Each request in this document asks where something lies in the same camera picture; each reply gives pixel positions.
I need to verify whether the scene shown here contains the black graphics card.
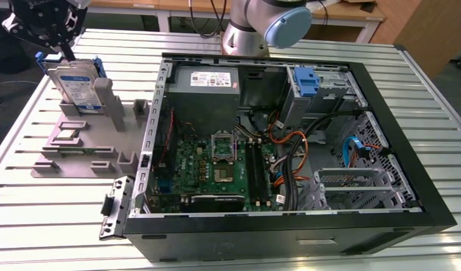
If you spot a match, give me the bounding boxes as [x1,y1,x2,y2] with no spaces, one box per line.
[180,194,247,213]

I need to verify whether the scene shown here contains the black office chair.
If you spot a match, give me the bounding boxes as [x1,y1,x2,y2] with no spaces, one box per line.
[0,8,34,75]

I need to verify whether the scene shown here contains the green motherboard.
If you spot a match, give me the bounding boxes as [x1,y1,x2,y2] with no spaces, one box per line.
[150,124,288,212]

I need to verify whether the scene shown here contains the grey metal disk bay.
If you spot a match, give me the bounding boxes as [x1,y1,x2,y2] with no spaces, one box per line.
[311,167,408,210]

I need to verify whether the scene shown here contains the grey power supply unit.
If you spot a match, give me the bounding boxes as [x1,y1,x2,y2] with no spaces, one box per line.
[166,65,242,133]

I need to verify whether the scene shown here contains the wooden cabinet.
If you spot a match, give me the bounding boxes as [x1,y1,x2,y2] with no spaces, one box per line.
[370,0,461,80]

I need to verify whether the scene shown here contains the metal socket cover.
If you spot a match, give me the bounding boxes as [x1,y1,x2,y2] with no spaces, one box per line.
[211,130,239,165]

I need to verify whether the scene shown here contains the wooden desk white frame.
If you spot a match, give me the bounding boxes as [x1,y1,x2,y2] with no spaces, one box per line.
[83,0,388,43]

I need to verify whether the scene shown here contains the CPU socket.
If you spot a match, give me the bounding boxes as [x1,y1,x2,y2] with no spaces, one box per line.
[212,165,239,184]

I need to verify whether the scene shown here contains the grey parts rack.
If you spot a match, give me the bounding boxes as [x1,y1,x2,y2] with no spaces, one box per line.
[31,78,152,179]

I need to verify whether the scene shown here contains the blue drive latch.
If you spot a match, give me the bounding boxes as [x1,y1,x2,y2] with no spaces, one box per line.
[294,66,322,97]

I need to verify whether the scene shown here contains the silver CPU chip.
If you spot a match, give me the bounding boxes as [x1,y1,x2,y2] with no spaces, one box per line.
[55,130,80,142]

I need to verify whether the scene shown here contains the grey case side bracket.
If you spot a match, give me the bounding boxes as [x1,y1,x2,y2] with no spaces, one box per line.
[98,175,136,241]

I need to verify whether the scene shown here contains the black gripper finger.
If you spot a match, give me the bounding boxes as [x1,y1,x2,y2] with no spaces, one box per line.
[64,7,90,61]
[2,15,72,61]

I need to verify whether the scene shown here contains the green RAM stick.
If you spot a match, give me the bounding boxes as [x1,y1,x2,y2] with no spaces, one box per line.
[44,146,115,155]

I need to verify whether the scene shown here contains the thin red wire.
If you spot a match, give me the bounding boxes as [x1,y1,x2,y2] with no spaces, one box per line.
[159,108,176,167]

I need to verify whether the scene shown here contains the orange black power wire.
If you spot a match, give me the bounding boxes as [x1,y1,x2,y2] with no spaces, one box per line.
[356,144,391,163]

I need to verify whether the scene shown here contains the hard disk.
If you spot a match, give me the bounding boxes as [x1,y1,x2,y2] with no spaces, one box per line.
[34,51,108,115]

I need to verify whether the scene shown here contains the blue data wire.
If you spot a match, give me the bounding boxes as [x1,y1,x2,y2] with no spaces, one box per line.
[343,136,367,169]

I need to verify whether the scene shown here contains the black RAM slot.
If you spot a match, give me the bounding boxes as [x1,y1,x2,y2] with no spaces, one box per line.
[254,138,274,206]
[244,138,263,206]

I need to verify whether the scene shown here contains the locking lever wire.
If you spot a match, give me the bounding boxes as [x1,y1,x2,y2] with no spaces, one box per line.
[232,135,240,167]

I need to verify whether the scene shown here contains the black PC case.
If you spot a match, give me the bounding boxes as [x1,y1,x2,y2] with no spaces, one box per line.
[123,51,459,263]

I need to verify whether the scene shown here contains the black cable bundle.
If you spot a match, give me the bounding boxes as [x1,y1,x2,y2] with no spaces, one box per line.
[283,111,364,211]

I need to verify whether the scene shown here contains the grey optical drive cage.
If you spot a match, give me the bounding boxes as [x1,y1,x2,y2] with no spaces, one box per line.
[282,65,367,130]

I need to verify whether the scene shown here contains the white floor cable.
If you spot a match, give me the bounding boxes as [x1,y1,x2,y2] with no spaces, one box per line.
[0,80,39,89]

